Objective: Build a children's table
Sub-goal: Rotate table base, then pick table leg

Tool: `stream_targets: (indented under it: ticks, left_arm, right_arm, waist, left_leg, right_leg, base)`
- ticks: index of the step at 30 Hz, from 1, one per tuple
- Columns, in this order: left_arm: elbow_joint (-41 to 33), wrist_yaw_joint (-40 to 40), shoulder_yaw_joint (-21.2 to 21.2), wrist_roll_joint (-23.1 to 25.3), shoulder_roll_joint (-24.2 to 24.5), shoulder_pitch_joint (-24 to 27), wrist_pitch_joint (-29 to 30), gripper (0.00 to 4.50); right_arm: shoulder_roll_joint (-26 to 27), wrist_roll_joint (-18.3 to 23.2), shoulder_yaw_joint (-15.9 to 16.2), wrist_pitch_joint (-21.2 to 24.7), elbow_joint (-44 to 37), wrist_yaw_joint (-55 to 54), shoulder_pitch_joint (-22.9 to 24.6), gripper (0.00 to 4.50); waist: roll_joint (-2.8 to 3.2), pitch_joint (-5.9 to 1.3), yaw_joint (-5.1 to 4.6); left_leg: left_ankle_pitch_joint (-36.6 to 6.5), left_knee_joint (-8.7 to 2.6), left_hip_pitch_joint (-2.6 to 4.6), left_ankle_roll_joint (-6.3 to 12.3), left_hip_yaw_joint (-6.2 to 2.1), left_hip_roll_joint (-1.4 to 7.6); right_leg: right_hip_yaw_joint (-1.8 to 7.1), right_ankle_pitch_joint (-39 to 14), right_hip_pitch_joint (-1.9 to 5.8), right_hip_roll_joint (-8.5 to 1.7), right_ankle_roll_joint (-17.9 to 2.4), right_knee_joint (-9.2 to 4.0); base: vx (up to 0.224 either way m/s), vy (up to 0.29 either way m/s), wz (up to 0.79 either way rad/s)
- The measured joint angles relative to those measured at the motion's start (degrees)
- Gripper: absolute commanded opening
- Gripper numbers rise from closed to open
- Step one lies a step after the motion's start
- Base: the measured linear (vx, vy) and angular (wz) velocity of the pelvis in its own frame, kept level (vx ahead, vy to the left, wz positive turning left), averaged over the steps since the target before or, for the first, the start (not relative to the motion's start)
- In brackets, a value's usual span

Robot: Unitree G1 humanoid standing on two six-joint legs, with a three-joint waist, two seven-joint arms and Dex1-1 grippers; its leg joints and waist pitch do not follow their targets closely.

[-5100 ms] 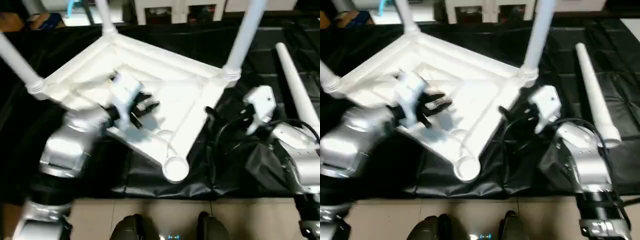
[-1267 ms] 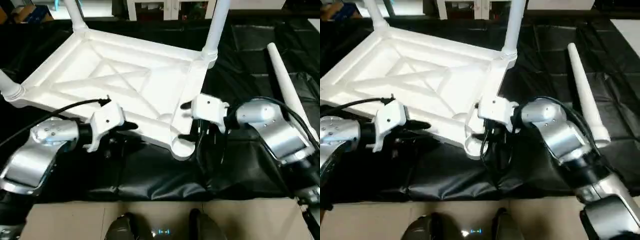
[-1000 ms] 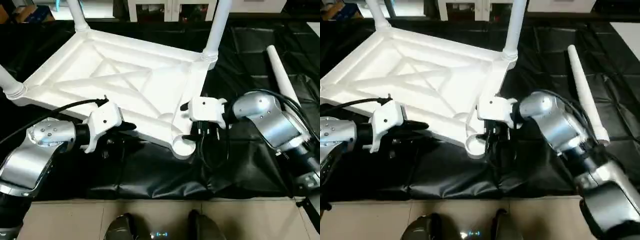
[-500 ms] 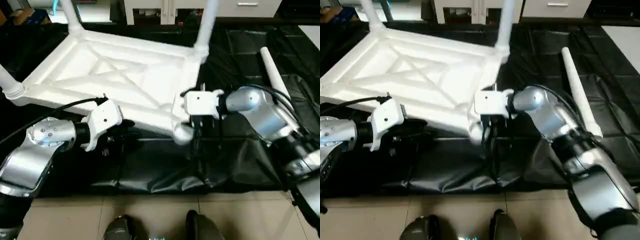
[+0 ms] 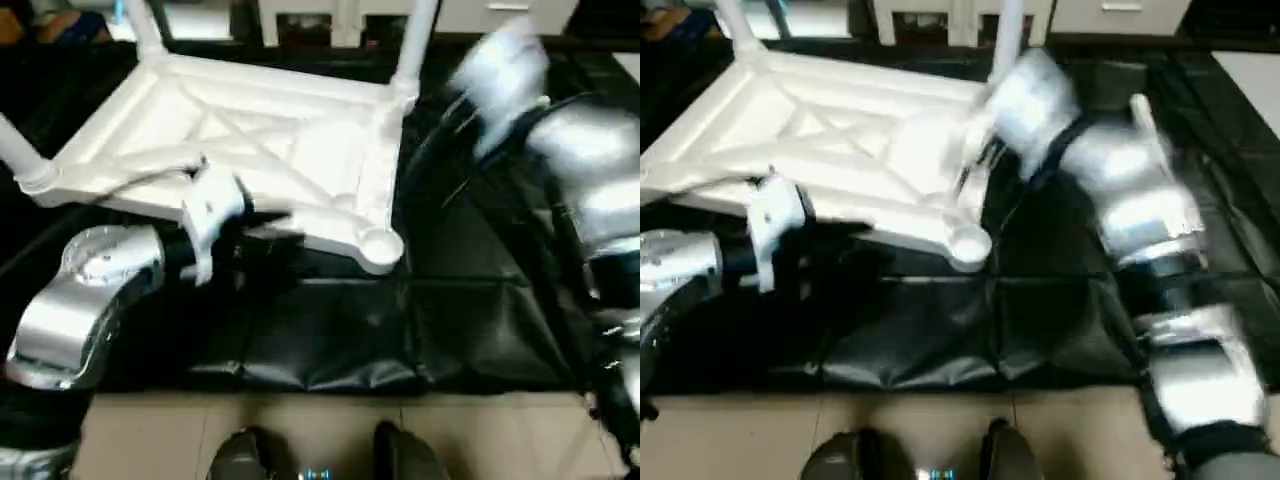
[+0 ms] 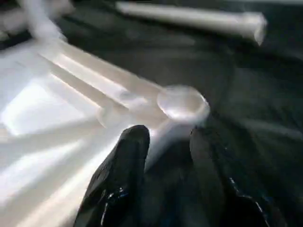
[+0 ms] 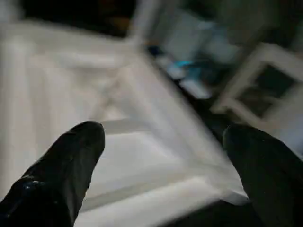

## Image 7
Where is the teal plastic hanger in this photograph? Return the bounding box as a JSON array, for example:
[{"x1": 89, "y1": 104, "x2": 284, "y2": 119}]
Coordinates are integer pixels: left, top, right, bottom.
[{"x1": 167, "y1": 59, "x2": 198, "y2": 74}]

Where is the white plastic table top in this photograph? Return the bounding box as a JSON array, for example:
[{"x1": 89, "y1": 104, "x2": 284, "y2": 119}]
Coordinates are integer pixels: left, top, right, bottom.
[{"x1": 0, "y1": 20, "x2": 250, "y2": 227}]

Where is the white glass door cabinet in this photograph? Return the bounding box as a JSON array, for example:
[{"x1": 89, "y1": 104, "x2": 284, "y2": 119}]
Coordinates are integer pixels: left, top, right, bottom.
[{"x1": 210, "y1": 42, "x2": 303, "y2": 134}]

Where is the black mat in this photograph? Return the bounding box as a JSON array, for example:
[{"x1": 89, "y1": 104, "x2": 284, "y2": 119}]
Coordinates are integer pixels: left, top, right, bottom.
[{"x1": 21, "y1": 0, "x2": 303, "y2": 227}]

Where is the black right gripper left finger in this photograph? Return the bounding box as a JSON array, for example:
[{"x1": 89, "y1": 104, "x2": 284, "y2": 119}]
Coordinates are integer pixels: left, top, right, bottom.
[{"x1": 0, "y1": 120, "x2": 107, "y2": 227}]

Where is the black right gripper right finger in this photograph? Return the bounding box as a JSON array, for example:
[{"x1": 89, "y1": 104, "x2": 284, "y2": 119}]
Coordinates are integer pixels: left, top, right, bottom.
[{"x1": 222, "y1": 124, "x2": 303, "y2": 227}]

